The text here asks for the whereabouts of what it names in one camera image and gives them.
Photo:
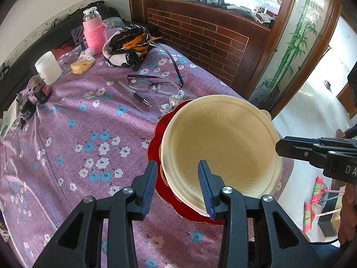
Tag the person's right forearm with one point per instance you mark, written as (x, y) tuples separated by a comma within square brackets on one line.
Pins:
[(348, 217)]

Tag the slotted purple spatula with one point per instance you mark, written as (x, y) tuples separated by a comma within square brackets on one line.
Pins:
[(78, 35)]

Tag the red cloth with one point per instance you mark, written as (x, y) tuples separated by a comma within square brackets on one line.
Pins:
[(60, 51)]

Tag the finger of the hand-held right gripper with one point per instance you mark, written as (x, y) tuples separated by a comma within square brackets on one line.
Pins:
[(343, 143), (295, 148)]

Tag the black ballpoint pen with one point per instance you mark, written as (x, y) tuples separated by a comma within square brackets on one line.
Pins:
[(139, 98)]

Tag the purple floral tablecloth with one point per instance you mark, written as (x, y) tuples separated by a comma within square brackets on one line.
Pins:
[(83, 122)]

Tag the black motor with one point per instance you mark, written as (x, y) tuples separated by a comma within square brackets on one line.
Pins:
[(26, 110)]

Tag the brick pattern wooden counter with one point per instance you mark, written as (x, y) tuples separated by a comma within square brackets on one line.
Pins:
[(200, 39)]

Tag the cream bowl lid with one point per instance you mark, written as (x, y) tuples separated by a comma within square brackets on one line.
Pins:
[(223, 145)]

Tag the white plastic jar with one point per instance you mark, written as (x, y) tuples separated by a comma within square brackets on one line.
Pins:
[(48, 68)]

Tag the black orange white scarf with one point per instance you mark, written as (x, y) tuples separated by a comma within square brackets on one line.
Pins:
[(125, 42)]

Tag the person's leg in jeans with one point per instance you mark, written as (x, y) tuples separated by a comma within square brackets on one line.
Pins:
[(329, 256)]

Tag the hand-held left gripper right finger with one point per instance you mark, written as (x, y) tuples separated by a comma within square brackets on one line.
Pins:
[(205, 192)]

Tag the crumpled clear wrapper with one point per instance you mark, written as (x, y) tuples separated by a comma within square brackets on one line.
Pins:
[(175, 99)]

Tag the black sofa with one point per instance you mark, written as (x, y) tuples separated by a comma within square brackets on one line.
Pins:
[(55, 33)]

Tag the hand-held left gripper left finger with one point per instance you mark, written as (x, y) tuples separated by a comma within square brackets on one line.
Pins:
[(149, 189)]

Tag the purple framed eyeglasses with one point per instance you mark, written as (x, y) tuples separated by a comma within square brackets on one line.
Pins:
[(145, 83)]

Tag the bread in plastic bag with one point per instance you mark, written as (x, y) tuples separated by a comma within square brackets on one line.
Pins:
[(81, 66)]

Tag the large red scalloped plate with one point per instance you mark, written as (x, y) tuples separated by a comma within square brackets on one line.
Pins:
[(154, 156)]

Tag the white cloth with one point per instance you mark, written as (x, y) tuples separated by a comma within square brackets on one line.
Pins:
[(8, 120)]

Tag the bottle with pink knitted sleeve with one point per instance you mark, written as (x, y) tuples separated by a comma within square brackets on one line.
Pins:
[(94, 36)]

